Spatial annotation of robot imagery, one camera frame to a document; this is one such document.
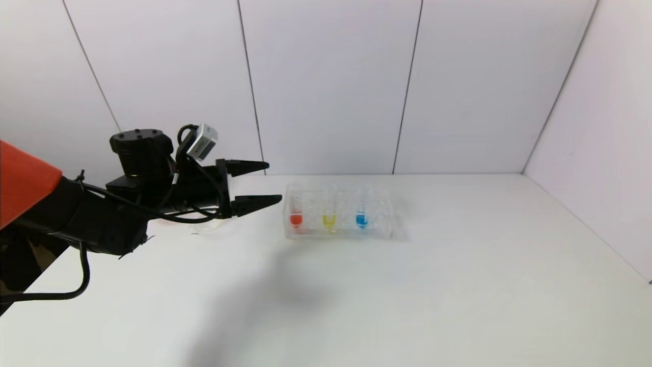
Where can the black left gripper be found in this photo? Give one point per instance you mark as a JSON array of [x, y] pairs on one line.
[[222, 187]]

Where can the test tube with red pigment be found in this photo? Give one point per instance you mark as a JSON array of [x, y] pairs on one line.
[[296, 219]]

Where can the black and orange left arm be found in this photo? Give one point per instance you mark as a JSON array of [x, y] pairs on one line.
[[102, 224]]

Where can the clear glass beaker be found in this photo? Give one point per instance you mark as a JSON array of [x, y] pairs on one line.
[[211, 228]]

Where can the test tube with yellow pigment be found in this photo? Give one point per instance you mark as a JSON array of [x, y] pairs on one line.
[[329, 220]]

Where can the test tube with blue pigment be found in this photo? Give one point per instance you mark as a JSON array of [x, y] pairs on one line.
[[361, 219]]

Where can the clear acrylic test tube rack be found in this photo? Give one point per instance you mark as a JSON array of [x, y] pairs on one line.
[[379, 224]]

